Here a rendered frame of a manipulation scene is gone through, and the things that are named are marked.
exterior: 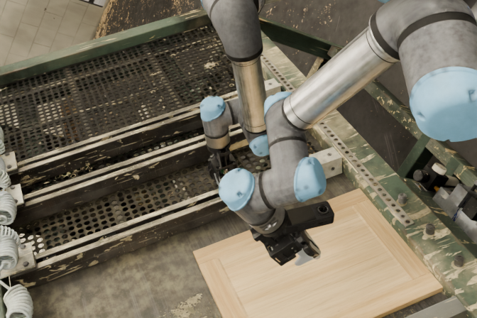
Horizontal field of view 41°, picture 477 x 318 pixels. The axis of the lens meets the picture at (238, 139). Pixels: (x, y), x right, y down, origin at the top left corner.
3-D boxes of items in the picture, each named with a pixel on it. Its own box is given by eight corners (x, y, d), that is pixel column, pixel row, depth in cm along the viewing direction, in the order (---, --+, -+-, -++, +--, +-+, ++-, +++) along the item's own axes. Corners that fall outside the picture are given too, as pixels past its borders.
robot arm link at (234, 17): (267, 10, 149) (286, 151, 184) (252, -13, 156) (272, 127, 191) (219, 25, 147) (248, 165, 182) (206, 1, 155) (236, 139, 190)
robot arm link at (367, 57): (419, -58, 92) (246, 103, 129) (437, 3, 87) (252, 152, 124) (474, -35, 98) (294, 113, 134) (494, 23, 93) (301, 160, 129)
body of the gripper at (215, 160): (218, 184, 200) (212, 155, 193) (209, 168, 207) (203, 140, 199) (240, 177, 202) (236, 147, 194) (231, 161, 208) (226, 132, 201)
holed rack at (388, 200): (414, 223, 185) (414, 222, 184) (405, 227, 184) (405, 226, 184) (218, 2, 309) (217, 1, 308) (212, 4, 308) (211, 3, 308)
